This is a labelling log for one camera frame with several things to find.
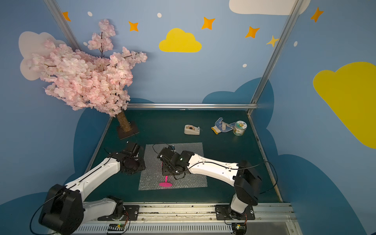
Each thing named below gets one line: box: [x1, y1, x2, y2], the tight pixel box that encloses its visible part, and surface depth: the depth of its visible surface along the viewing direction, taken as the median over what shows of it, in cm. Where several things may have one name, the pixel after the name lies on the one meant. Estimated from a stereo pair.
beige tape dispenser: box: [184, 124, 201, 136], surface depth 109 cm
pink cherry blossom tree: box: [26, 18, 148, 133], surface depth 67 cm
